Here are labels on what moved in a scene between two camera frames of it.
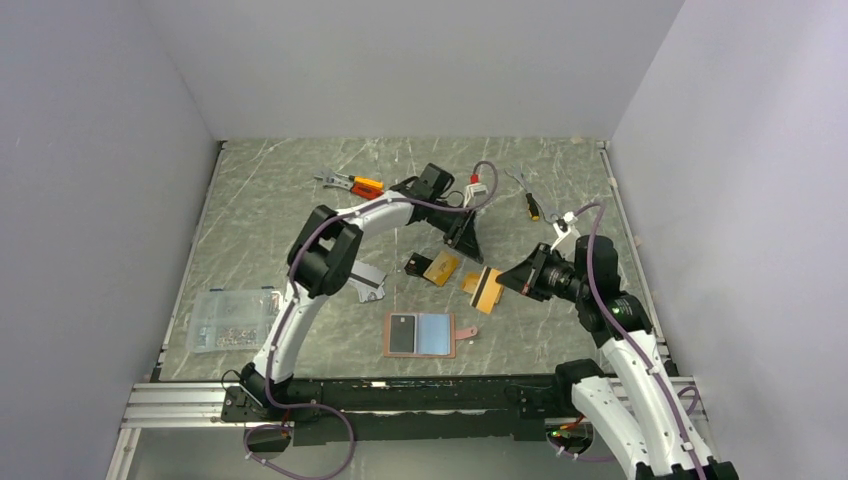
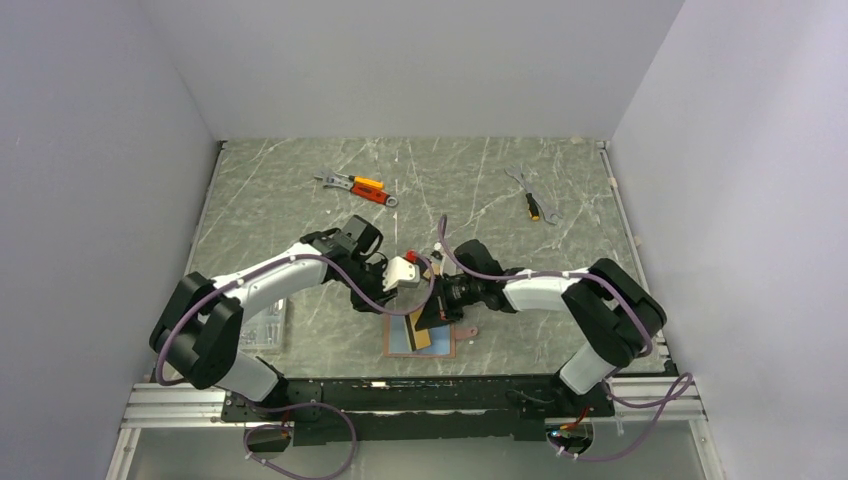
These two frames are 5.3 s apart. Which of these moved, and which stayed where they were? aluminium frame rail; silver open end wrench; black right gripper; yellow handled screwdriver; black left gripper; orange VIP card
Moved: black right gripper; black left gripper; orange VIP card
Stayed: silver open end wrench; yellow handled screwdriver; aluminium frame rail
